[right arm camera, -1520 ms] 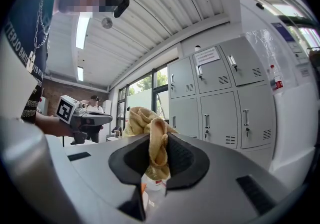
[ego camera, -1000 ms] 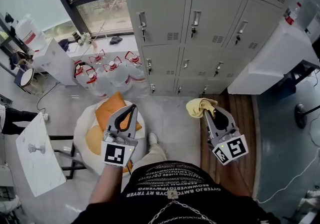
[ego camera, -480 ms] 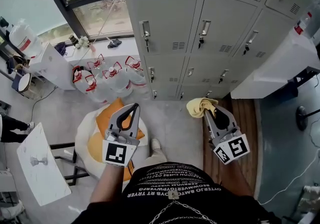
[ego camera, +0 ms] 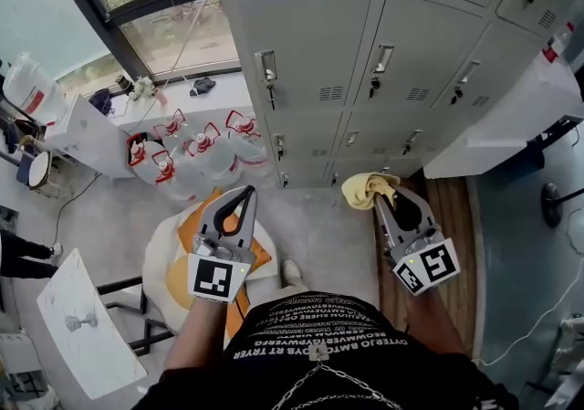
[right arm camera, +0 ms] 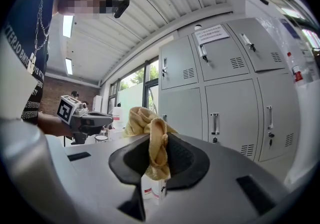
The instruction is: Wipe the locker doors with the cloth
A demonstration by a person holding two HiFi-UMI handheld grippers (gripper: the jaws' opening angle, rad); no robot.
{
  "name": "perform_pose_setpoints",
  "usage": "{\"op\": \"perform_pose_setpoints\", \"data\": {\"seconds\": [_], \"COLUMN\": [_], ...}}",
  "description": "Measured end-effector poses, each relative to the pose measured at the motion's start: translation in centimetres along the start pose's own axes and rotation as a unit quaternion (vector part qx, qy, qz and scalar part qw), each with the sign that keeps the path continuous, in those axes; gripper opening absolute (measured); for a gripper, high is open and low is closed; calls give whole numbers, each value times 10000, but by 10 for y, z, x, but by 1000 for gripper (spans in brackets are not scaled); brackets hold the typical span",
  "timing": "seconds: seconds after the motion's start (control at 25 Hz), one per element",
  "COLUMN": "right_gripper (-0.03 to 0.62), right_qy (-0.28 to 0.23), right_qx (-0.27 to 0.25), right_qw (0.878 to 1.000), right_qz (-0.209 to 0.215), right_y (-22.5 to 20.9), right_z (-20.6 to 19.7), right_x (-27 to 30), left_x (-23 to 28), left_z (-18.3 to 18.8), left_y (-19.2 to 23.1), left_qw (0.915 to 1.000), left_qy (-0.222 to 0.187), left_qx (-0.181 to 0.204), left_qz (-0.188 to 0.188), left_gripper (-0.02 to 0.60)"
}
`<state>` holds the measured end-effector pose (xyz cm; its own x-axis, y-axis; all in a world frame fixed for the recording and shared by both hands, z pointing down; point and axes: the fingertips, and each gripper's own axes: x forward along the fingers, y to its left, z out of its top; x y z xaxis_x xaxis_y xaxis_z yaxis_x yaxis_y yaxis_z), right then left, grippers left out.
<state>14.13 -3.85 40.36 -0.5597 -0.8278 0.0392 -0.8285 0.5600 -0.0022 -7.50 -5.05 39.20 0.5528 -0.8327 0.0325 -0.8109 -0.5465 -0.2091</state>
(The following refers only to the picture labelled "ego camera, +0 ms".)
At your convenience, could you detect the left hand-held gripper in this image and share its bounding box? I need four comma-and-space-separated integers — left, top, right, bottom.
186, 184, 259, 305

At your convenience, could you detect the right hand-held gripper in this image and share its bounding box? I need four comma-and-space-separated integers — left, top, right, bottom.
372, 185, 461, 297

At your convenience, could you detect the yellow wiping cloth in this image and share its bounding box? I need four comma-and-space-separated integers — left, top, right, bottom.
340, 172, 402, 212

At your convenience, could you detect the grey metal locker door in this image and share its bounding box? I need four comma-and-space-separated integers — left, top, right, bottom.
235, 0, 373, 110

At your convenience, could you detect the person's right forearm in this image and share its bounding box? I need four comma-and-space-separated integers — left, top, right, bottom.
403, 284, 469, 357

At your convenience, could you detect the person's left forearm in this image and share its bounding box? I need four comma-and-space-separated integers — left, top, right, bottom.
163, 296, 232, 373

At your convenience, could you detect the white side cabinet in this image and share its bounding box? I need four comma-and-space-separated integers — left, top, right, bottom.
422, 47, 584, 180

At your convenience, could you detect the grey metal locker cabinet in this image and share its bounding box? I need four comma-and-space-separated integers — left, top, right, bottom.
207, 0, 567, 190

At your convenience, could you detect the brown wooden plank platform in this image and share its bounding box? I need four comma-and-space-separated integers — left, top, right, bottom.
376, 173, 478, 357

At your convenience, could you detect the orange square pillow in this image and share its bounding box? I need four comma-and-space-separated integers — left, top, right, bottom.
176, 186, 274, 341

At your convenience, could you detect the yellow round cushion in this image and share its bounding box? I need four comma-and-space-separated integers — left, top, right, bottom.
164, 255, 195, 311

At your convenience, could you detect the white beanbag seat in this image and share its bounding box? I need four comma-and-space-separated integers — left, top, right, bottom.
141, 205, 279, 341

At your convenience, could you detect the white shoe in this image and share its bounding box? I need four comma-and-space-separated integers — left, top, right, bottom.
280, 258, 308, 290

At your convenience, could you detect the dark crumpled cloth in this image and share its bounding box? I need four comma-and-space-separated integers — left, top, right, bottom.
189, 77, 217, 98

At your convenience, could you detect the black metal desk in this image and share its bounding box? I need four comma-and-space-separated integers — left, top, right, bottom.
501, 118, 584, 172

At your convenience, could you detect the black floor stand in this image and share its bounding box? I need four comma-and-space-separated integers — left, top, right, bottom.
540, 182, 584, 229

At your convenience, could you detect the white flower bouquet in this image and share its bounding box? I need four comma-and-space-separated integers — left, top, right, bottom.
128, 75, 159, 101

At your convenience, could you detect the black printed shirt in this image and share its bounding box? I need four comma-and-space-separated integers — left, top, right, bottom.
131, 291, 521, 410

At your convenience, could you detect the dark blue bag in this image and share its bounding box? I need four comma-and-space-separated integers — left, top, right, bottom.
89, 88, 115, 116

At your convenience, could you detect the clear glass goblet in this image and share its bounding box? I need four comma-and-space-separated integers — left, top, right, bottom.
63, 312, 99, 334

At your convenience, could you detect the white marble table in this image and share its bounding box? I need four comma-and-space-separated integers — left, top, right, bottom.
36, 247, 177, 400

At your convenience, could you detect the round white stool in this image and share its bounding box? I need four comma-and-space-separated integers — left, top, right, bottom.
16, 150, 60, 199

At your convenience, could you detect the inverted water bottle red label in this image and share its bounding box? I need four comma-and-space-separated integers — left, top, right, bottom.
2, 51, 68, 124

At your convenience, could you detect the clear water jug red handle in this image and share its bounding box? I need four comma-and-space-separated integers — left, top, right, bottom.
152, 109, 188, 149
224, 110, 270, 181
182, 122, 241, 190
125, 132, 161, 184
150, 150, 202, 204

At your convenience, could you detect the silver chain necklace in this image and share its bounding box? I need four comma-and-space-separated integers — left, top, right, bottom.
271, 343, 402, 410

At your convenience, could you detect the white floor cable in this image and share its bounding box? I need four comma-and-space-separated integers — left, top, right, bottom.
472, 202, 584, 368

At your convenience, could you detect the black floor cable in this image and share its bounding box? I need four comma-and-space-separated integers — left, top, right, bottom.
53, 173, 102, 247

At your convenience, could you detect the black window frame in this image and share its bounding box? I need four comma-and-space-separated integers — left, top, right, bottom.
40, 0, 243, 85

